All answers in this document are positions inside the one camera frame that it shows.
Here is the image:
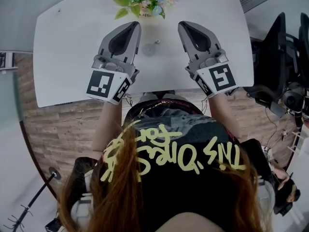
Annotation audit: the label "black coat rack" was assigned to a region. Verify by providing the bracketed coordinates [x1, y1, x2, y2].
[3, 167, 62, 231]

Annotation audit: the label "person's left forearm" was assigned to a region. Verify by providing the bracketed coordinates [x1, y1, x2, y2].
[91, 101, 123, 154]

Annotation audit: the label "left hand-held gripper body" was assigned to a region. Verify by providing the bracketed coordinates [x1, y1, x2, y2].
[85, 54, 140, 105]

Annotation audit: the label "grey white shoulder strap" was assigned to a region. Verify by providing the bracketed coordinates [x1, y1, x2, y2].
[255, 175, 275, 215]
[71, 170, 95, 227]

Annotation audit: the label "person's grey trousers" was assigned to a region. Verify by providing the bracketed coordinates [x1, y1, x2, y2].
[139, 90, 188, 105]

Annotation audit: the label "white desk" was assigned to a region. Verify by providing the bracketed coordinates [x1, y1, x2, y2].
[32, 0, 255, 108]

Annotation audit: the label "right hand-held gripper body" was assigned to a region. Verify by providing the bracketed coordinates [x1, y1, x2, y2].
[184, 48, 240, 99]

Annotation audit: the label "white power strip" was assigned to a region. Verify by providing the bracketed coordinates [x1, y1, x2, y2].
[263, 146, 275, 160]

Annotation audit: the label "person's right forearm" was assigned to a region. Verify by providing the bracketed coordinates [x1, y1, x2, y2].
[207, 93, 242, 140]

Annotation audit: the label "person's black printed shirt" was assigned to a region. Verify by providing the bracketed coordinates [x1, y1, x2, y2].
[72, 100, 276, 232]

